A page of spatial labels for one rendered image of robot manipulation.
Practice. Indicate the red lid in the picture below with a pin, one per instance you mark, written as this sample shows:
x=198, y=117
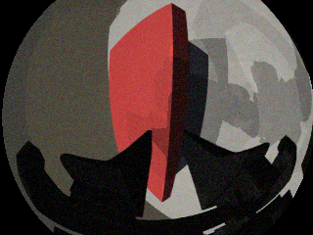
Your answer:
x=148, y=91

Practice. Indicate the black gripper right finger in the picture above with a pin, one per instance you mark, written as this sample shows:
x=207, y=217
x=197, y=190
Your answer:
x=214, y=168

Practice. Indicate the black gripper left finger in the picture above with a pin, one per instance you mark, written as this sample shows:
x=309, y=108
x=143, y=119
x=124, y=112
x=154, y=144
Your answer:
x=127, y=173

